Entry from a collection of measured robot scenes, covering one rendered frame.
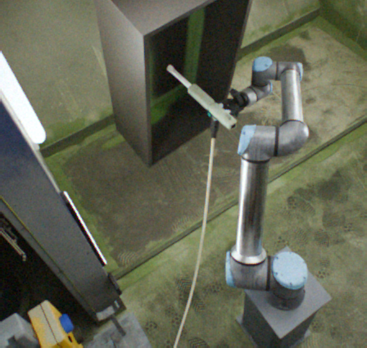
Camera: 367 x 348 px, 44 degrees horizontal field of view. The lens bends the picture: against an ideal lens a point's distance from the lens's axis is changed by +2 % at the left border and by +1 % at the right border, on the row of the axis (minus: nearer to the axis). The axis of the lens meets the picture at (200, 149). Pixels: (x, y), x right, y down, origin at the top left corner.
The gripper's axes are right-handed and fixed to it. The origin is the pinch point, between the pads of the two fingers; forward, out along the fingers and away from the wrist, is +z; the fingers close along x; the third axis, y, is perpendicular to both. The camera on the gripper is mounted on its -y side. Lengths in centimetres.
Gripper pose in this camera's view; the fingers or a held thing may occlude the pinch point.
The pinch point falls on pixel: (214, 115)
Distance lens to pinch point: 210.0
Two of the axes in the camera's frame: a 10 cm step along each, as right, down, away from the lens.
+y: -0.7, 6.1, 7.9
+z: -7.5, 4.9, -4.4
